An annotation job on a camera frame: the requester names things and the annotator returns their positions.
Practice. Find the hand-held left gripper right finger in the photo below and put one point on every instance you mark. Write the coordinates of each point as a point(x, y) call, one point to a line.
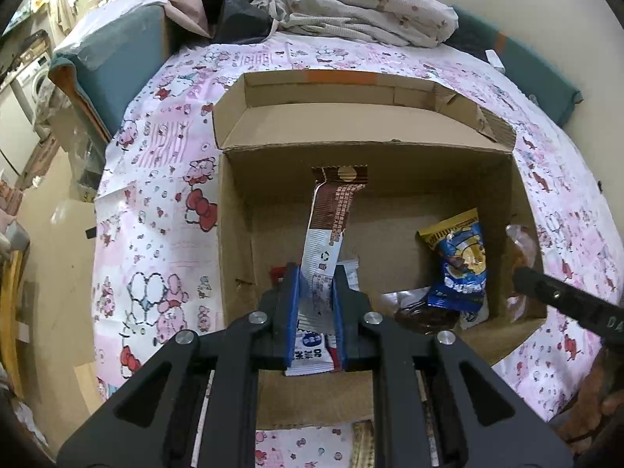
point(339, 317)

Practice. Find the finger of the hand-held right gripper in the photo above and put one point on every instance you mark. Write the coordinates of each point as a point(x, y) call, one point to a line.
point(546, 290)

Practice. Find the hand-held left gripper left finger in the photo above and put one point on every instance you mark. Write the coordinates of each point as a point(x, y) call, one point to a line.
point(291, 312)

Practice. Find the clear packet of brown snack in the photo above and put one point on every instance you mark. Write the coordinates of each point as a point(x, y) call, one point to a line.
point(521, 248)

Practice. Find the small silver snack packet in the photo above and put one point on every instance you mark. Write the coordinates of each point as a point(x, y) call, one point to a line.
point(474, 317)

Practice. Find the dark brown snack packet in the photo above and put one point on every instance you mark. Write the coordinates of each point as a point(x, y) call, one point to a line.
point(424, 317)

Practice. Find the blue and yellow snack packet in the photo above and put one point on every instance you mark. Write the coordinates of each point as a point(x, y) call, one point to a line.
point(460, 263)

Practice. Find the brown and white snack packet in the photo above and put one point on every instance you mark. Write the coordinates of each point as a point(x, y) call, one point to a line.
point(331, 214)

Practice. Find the cardboard box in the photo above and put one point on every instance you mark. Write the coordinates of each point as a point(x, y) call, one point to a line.
point(390, 195)

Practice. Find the teal headboard cushion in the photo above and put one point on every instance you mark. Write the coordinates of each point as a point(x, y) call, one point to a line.
point(536, 78)

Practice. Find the small white box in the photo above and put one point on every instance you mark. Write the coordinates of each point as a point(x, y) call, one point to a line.
point(496, 58)

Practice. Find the clear plastic bag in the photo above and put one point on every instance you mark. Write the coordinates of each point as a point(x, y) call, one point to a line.
point(78, 156)

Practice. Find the dark grey cloth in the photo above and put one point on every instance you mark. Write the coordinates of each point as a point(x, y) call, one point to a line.
point(243, 24)

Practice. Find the brown floor mat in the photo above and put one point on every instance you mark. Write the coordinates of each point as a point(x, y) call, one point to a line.
point(39, 161)

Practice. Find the teal footboard cushion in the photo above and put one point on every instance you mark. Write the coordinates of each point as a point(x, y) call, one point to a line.
point(117, 63)

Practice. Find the crumpled floral duvet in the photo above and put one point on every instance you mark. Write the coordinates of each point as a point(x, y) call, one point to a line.
point(365, 9)

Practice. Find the pink cloth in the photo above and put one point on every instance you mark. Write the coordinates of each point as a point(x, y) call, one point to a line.
point(187, 9)

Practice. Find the white washing machine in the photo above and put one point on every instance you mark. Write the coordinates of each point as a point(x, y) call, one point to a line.
point(34, 83)

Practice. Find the white flat board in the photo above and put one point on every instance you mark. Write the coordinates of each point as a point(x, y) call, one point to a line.
point(122, 9)

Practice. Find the hanging beige towel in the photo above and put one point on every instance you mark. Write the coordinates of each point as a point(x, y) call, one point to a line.
point(66, 9)

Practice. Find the yellow wooden frame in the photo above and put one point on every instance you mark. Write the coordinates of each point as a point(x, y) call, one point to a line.
point(14, 302)

